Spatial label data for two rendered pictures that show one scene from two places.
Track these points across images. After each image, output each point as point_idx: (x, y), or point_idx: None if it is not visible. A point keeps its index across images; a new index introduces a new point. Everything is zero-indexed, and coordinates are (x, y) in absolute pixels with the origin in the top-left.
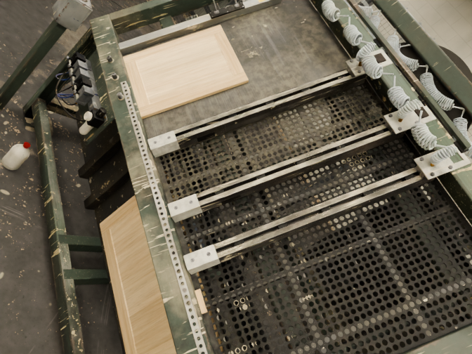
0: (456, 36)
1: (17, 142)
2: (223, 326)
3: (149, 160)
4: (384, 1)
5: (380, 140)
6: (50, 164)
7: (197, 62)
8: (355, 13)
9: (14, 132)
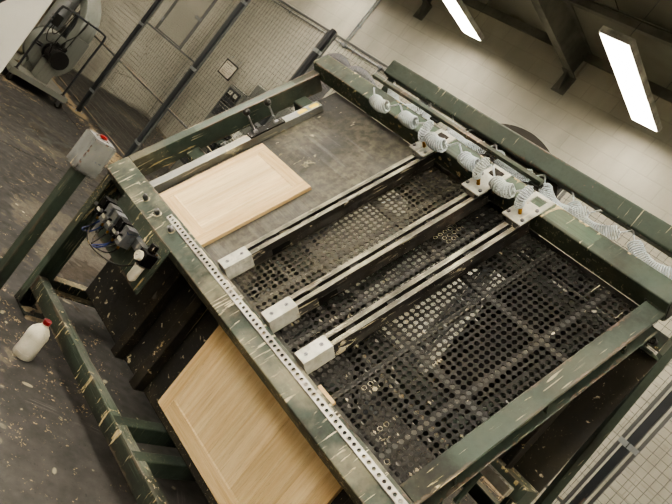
0: (544, 143)
1: (22, 332)
2: None
3: (225, 280)
4: (432, 94)
5: (465, 208)
6: (78, 343)
7: (248, 182)
8: None
9: (14, 322)
